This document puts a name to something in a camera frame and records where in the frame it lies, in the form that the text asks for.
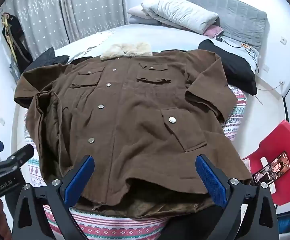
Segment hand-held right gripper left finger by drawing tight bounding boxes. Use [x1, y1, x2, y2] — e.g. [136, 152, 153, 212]
[12, 154, 95, 240]

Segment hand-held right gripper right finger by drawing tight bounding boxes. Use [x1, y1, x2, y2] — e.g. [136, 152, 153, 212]
[195, 154, 279, 240]

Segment brown jacket with fur collar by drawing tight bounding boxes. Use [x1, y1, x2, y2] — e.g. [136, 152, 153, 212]
[14, 42, 253, 219]

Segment patterned knit-print blanket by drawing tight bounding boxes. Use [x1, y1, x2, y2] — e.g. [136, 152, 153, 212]
[25, 84, 248, 240]

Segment smartphone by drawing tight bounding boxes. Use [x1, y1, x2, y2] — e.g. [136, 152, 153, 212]
[253, 151, 290, 184]

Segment red plastic chair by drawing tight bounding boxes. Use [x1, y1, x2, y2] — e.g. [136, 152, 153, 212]
[243, 120, 290, 207]

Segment black quilted jacket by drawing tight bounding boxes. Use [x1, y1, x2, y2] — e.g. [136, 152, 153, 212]
[32, 47, 70, 68]

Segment black hanging bag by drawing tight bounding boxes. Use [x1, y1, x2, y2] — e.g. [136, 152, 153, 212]
[1, 12, 34, 73]

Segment folded black garment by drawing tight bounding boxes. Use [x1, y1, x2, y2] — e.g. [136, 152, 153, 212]
[198, 39, 258, 96]

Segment pink cloth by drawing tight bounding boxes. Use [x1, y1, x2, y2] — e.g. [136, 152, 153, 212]
[202, 25, 224, 39]

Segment grey dotted curtain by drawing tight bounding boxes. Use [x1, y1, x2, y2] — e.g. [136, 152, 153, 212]
[2, 0, 128, 53]

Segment grey quilted headboard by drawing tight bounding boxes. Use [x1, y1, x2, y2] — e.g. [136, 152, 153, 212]
[156, 0, 269, 53]

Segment large white pillow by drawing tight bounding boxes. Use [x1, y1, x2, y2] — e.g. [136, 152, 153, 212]
[141, 0, 219, 34]

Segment grey-blue pillow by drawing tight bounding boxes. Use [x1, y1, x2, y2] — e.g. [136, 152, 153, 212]
[128, 15, 163, 27]

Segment small pale pillow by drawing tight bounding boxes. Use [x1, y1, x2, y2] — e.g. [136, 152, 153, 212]
[127, 5, 150, 18]

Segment thin brown cable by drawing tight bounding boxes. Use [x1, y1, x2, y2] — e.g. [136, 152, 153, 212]
[254, 82, 283, 105]

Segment black and orange cables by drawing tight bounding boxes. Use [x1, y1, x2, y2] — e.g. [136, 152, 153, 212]
[222, 40, 261, 73]

